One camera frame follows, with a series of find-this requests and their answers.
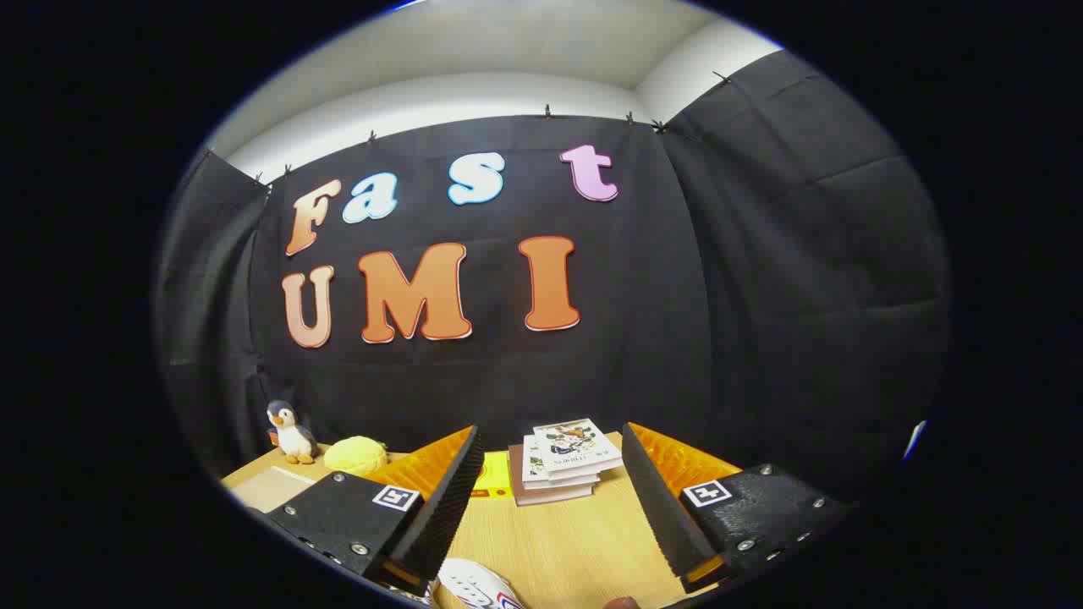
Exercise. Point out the white canvas shoe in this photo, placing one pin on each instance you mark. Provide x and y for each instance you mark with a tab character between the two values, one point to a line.
474	584

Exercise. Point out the yellow book with red circle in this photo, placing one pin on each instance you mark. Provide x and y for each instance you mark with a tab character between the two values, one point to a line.
495	478

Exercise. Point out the small penguin plush toy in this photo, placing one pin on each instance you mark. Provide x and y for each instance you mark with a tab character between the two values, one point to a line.
294	436

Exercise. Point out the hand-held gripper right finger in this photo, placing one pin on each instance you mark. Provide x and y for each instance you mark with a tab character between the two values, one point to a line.
656	507

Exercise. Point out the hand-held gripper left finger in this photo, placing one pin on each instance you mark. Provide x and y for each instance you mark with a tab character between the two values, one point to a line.
440	516

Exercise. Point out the beige fabric storage box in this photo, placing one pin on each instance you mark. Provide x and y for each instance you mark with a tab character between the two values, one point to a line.
271	489

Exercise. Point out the round yellow plush toy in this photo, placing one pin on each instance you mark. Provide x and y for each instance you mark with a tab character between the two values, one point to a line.
355	455

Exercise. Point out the white illustrated cover book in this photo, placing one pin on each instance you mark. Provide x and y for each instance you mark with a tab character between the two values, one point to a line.
575	444
531	465

